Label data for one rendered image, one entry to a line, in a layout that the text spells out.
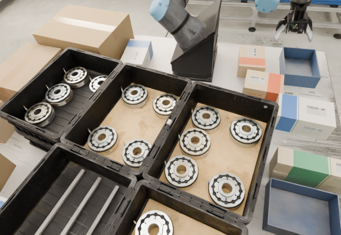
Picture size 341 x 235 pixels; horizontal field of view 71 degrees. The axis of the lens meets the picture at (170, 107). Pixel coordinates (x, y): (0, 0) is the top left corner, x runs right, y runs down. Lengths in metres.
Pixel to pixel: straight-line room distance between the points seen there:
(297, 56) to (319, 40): 1.50
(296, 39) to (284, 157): 2.06
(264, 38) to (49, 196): 2.40
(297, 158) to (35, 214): 0.83
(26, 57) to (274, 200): 1.23
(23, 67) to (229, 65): 1.00
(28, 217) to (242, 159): 0.67
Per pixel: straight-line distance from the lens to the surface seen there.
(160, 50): 1.40
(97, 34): 1.25
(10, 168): 1.15
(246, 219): 0.65
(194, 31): 1.06
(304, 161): 0.89
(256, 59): 1.23
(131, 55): 1.25
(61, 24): 1.43
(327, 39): 2.92
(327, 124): 1.04
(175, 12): 1.05
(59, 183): 0.88
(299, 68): 1.35
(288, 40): 2.78
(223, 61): 1.31
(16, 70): 1.31
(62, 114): 1.04
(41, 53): 1.34
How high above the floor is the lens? 1.55
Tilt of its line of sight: 51 degrees down
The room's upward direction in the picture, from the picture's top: 7 degrees counter-clockwise
